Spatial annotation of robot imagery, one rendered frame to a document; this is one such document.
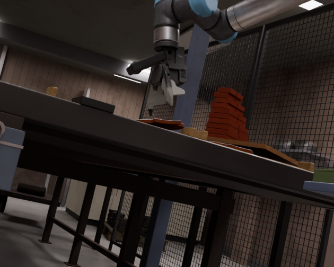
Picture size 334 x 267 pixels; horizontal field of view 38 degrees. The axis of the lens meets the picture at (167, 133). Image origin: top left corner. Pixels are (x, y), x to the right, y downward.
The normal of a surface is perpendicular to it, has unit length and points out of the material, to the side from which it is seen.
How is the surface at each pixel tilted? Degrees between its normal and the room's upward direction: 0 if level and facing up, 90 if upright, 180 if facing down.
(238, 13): 107
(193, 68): 90
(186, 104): 90
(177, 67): 83
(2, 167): 90
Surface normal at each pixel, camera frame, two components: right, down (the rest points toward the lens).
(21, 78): 0.35, -0.04
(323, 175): -0.91, -0.25
